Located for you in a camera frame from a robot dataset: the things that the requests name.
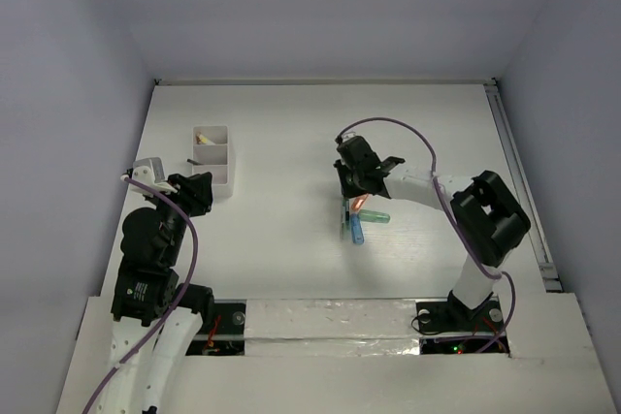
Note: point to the dark grey pen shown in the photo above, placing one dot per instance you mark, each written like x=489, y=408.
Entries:
x=194, y=163

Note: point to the orange translucent eraser case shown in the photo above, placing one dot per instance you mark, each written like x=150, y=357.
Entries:
x=358, y=202

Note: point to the green translucent eraser case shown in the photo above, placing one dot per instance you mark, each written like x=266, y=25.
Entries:
x=373, y=216

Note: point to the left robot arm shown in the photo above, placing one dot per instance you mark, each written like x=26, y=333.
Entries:
x=155, y=313

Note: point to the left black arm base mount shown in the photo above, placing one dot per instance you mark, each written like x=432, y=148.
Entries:
x=224, y=335

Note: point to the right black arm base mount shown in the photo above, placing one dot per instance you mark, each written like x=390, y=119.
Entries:
x=443, y=329

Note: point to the white pen yellow tip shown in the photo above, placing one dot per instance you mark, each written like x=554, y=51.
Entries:
x=207, y=141

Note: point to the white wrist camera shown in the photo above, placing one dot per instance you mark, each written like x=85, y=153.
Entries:
x=150, y=173
x=344, y=136

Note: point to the blue translucent eraser case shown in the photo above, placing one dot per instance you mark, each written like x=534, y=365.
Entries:
x=355, y=228

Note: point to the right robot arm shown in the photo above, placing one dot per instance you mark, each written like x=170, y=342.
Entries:
x=484, y=213

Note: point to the translucent pink pen holder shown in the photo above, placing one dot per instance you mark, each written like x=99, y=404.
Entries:
x=220, y=160

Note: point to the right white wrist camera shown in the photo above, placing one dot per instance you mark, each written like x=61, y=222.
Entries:
x=344, y=136

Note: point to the clear silver pen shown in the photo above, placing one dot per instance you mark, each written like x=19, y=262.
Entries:
x=343, y=215

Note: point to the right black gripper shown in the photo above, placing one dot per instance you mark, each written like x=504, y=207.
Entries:
x=348, y=191

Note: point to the green dark pen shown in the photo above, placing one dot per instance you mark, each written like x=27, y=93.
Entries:
x=347, y=224

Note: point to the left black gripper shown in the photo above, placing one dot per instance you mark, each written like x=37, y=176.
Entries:
x=195, y=192

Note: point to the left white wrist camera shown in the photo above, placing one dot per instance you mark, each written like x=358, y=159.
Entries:
x=150, y=173

